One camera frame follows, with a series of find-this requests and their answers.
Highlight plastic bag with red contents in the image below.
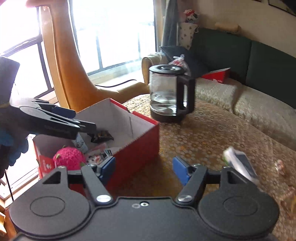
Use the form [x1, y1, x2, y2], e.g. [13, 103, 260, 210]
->
[168, 54, 191, 76]

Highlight floral patterned desktop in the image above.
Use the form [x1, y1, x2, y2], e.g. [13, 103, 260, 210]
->
[122, 94, 296, 223]

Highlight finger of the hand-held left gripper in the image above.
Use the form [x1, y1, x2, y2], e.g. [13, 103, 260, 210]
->
[53, 116, 97, 134]
[36, 103, 77, 119]

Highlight orange curtain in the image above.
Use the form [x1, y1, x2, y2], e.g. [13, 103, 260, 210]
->
[26, 0, 151, 113]

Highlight framed wall picture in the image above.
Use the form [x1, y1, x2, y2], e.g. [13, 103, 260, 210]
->
[268, 0, 296, 11]

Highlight panda print wipes packet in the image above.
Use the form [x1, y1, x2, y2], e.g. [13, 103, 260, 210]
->
[86, 148, 114, 165]

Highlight beige rolled cushion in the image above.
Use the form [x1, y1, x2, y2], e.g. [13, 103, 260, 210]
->
[215, 21, 242, 33]

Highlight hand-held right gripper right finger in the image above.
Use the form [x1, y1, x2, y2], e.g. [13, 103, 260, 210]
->
[173, 157, 264, 205]

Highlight green sofa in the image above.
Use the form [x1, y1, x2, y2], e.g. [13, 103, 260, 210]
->
[192, 28, 296, 150]

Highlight black gold packet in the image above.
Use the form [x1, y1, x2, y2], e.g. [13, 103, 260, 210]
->
[91, 130, 114, 143]

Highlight red cardboard box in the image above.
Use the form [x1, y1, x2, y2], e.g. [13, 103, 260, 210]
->
[32, 98, 160, 186]

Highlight red box lid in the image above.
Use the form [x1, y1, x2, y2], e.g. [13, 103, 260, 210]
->
[201, 68, 232, 84]

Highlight white patterned bin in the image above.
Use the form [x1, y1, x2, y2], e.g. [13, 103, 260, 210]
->
[178, 22, 199, 50]

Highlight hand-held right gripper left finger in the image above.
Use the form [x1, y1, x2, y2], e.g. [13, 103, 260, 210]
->
[38, 156, 116, 207]

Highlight beige quilted sofa cover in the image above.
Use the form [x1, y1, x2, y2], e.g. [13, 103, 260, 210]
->
[195, 77, 296, 150]

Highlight grey curtain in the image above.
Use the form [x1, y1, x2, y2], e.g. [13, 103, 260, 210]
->
[162, 0, 179, 48]

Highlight plush toys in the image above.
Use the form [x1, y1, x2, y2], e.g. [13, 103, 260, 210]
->
[183, 9, 200, 24]

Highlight dark pillow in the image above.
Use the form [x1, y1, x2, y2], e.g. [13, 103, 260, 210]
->
[159, 46, 209, 78]

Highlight pink plush ball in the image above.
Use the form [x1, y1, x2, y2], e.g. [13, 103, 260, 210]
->
[53, 146, 86, 171]

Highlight glass electric kettle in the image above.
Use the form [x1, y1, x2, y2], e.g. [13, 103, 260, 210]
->
[148, 64, 196, 122]

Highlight white green packet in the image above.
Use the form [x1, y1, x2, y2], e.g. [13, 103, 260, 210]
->
[222, 147, 260, 186]

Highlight person's left hand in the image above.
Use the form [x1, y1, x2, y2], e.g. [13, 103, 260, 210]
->
[0, 128, 28, 168]

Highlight small blurred item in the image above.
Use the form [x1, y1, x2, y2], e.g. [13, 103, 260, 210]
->
[275, 160, 287, 175]

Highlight black cable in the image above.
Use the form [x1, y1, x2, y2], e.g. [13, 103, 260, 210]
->
[95, 80, 137, 88]

